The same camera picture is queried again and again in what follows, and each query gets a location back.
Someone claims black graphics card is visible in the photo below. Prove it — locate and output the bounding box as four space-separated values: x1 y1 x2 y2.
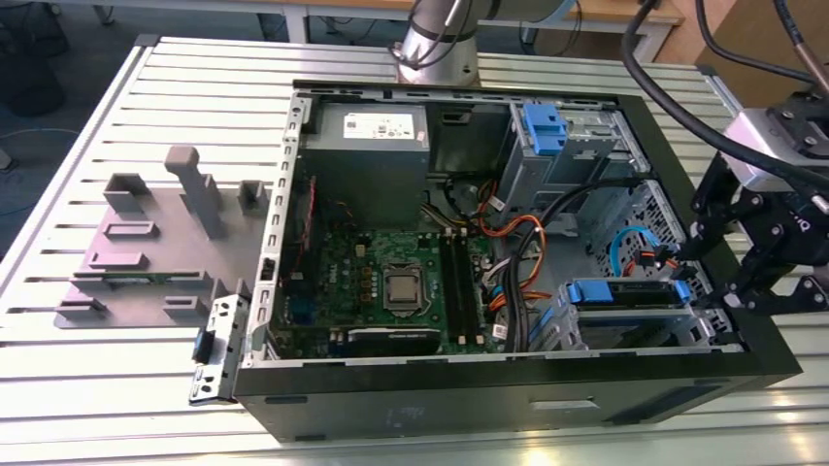
327 327 442 358

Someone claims black PC case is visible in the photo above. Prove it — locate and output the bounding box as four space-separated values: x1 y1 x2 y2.
231 79 805 444

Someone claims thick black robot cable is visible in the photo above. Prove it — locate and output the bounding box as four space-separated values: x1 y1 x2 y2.
621 0 829 215

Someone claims brown wooden cabinet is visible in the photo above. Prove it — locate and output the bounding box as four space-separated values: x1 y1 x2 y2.
696 0 829 127

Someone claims power wire with black connector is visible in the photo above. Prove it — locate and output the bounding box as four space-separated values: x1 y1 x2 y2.
632 247 700 283

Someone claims metal disk bay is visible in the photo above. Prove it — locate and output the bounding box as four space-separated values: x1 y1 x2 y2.
556 276 733 350

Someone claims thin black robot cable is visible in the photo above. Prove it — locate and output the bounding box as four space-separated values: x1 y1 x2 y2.
696 0 819 84

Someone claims grey parts rack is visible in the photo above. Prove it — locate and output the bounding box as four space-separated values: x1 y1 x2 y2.
55 147 274 332

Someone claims thick black cable bundle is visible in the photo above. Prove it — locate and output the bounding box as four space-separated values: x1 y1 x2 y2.
502 177 640 353

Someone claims orange wire bundle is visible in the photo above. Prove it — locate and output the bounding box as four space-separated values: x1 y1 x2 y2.
478 182 552 312

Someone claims blue data wire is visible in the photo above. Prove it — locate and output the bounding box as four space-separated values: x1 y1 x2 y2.
609 225 660 278

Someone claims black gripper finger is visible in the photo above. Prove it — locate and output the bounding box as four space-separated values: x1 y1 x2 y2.
721 245 829 316
677 150 757 263

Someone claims CPU socket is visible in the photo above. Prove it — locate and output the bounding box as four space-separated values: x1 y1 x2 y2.
377 260 434 317

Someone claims blue plastic drive latch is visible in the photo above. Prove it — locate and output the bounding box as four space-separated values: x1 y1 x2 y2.
522 102 570 157

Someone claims green motherboard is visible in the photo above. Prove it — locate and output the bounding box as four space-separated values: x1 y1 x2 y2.
269 227 513 360

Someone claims black cable with brown end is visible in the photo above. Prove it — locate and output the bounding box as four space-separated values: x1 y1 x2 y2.
773 0 829 94

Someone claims metal expansion slot bracket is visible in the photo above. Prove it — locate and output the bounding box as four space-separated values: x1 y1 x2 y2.
187 290 254 407

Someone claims black RAM slot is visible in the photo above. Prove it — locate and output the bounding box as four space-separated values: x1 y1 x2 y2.
438 228 469 345
454 227 489 344

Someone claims wooden desk with white frame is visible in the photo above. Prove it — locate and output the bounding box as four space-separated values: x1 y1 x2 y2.
255 0 686 64

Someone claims silver CPU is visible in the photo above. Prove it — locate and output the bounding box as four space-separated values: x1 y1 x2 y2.
386 276 422 305

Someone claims hard disk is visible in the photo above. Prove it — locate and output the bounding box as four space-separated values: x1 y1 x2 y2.
528 277 693 351

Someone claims green RAM stick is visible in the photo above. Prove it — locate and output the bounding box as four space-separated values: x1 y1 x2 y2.
103 274 174 287

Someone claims grey metal drive cage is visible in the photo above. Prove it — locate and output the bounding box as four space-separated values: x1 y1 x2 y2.
498 99 653 215

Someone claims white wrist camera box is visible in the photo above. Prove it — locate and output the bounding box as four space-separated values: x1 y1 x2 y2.
721 109 829 191

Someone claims grey power supply unit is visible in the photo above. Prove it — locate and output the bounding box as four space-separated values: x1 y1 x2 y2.
302 102 433 229

